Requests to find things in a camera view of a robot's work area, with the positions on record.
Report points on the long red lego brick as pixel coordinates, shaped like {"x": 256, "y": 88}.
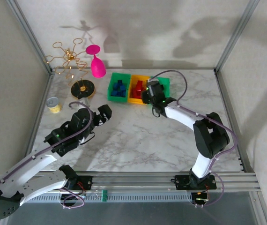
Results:
{"x": 139, "y": 84}

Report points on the small blue lego brick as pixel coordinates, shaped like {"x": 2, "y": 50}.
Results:
{"x": 123, "y": 88}

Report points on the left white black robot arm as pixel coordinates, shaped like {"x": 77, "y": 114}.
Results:
{"x": 30, "y": 178}

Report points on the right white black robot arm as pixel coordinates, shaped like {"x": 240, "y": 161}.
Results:
{"x": 182, "y": 114}

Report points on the yellow plastic bin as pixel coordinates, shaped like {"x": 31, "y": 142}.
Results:
{"x": 134, "y": 101}

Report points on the green plastic bin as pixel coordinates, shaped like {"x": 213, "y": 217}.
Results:
{"x": 117, "y": 100}
{"x": 167, "y": 84}

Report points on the small dark bottle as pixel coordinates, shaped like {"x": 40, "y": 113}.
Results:
{"x": 85, "y": 102}

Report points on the silver can yellow label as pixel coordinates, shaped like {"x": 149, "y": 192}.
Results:
{"x": 54, "y": 107}

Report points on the pink wine glass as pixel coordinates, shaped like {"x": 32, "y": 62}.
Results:
{"x": 98, "y": 68}

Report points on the green terminal block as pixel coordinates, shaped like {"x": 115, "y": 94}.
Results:
{"x": 104, "y": 196}

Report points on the aluminium frame side rail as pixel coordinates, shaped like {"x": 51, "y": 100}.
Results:
{"x": 225, "y": 93}
{"x": 38, "y": 117}

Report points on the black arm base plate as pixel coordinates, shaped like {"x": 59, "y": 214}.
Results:
{"x": 86, "y": 181}
{"x": 181, "y": 182}

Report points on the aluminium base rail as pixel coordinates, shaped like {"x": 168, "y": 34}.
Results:
{"x": 135, "y": 181}

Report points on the aluminium frame post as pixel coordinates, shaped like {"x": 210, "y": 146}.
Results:
{"x": 30, "y": 35}
{"x": 235, "y": 35}
{"x": 262, "y": 211}

